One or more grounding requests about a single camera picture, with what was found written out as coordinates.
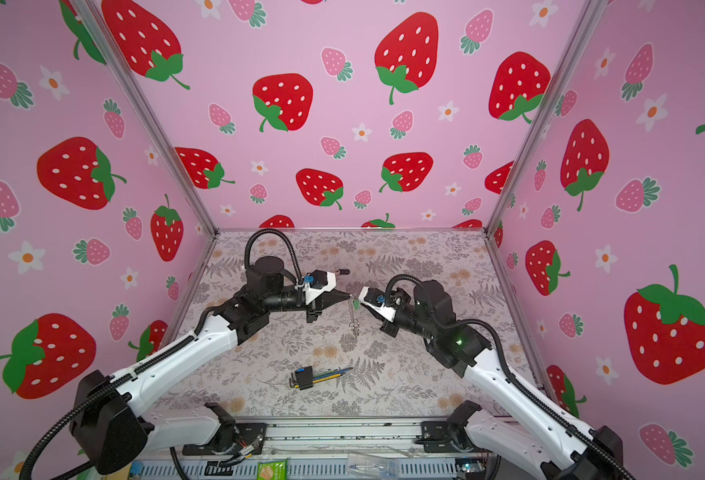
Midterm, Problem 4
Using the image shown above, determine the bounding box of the aluminium rail frame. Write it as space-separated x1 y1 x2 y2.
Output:
136 417 535 479

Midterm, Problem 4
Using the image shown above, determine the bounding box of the green snack packet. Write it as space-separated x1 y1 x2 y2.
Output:
256 460 288 480

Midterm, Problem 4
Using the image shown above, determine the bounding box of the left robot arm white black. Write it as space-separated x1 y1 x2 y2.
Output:
20 228 350 479

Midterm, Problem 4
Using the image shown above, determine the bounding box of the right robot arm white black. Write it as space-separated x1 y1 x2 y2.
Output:
358 274 632 479

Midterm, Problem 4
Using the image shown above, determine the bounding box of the black connector with coloured wires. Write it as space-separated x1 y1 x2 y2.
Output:
290 366 352 390

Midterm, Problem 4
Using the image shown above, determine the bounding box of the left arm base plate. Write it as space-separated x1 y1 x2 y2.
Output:
182 423 268 457

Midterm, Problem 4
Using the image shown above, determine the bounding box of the clear plastic bag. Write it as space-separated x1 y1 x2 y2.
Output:
346 453 399 480

